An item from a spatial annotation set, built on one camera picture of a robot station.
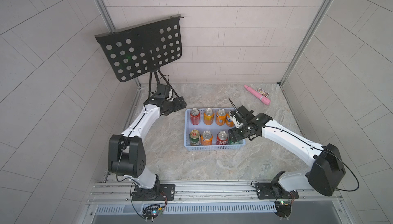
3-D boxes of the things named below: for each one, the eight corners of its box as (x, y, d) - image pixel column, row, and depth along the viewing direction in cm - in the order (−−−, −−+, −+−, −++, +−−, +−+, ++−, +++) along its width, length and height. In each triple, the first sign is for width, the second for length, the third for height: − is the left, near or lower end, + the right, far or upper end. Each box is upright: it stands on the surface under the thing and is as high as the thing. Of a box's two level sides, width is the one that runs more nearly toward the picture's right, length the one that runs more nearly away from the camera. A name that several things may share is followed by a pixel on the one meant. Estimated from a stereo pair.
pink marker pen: (268, 105, 106) (269, 103, 104) (243, 88, 116) (243, 85, 114) (270, 103, 107) (271, 101, 105) (245, 86, 118) (245, 84, 115)
